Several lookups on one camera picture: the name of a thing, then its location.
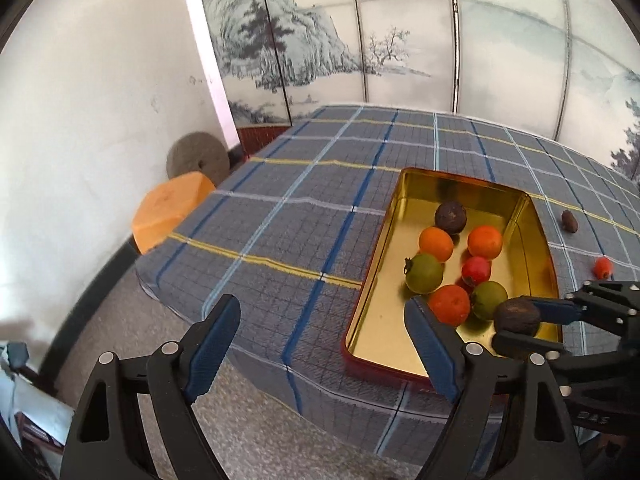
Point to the blue grey plaid tablecloth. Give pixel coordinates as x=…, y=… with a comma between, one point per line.
x=300, y=210

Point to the grey round millstone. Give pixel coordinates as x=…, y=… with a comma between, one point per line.
x=190, y=152

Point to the painted landscape folding screen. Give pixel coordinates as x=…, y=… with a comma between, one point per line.
x=400, y=35

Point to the large dark purple mangosteen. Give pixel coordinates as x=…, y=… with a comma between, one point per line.
x=450, y=217

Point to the orange yellow hexagonal stool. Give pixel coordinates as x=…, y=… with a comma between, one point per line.
x=170, y=205

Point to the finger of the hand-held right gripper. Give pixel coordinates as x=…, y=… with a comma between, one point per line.
x=520, y=344
x=552, y=309

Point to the green tomato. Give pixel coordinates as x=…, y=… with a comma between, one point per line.
x=489, y=300
x=424, y=273

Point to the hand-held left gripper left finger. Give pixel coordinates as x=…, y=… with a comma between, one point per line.
x=212, y=350

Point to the dark printed box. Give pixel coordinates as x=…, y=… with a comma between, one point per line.
x=37, y=440

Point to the red and gold tin box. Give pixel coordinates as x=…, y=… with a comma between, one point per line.
x=395, y=300

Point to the red tomato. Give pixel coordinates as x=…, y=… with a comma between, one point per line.
x=475, y=270
x=603, y=267

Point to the small dark purple mangosteen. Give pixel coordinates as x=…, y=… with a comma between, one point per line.
x=569, y=221

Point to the dark red wooden base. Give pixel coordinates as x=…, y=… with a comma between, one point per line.
x=260, y=137

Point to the blue plastic object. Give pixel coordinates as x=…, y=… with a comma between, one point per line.
x=17, y=354

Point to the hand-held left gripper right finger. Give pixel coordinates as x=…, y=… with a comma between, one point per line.
x=432, y=350

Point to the orange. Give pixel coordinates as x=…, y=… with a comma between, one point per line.
x=450, y=304
x=485, y=241
x=436, y=243

